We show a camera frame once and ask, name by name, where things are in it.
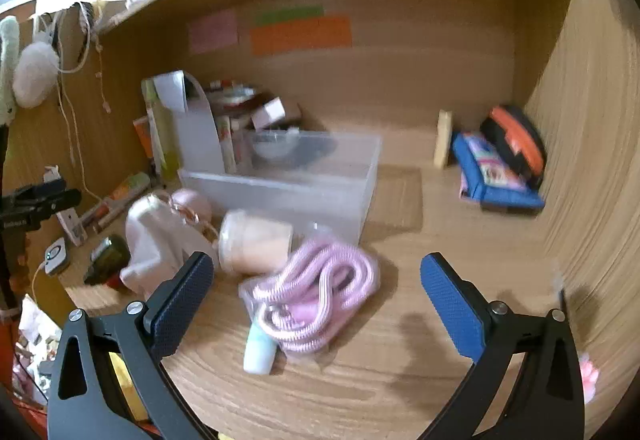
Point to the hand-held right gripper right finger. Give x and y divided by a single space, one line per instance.
452 305

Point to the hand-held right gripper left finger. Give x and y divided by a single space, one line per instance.
182 300

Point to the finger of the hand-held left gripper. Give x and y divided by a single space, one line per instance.
45 202

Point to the beige plastic cup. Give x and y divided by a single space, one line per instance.
255 242

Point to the clear plastic storage bin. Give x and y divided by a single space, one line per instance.
280 200

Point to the wooden desktop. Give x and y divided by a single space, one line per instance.
400 230

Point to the small white device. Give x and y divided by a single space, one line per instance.
56 256

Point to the dark green bottle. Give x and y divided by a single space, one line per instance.
107 257

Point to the green orange tube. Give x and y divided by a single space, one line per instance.
127 187

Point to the light blue tube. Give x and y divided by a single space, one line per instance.
260 350

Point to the yellow cloth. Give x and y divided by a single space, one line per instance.
127 385

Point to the orange booklet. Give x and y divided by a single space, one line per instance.
144 138

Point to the blue patterned pencil case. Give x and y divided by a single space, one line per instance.
480 180

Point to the white plush ball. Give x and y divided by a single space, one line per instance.
34 73

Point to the green book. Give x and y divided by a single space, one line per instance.
162 135

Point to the pink white soft toy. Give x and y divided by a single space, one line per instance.
590 377

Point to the frosted plastic file holder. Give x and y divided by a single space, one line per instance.
197 140

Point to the cream rectangular bar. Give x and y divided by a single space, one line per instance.
442 140

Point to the black orange zip case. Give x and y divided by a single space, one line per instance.
520 140

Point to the pile of books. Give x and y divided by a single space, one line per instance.
232 103

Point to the small white box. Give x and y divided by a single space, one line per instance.
269 113

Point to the pink sticky note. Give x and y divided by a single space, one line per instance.
212 31

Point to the orange sticky note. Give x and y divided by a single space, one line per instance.
300 38

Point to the green sticky note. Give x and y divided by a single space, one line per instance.
287 14

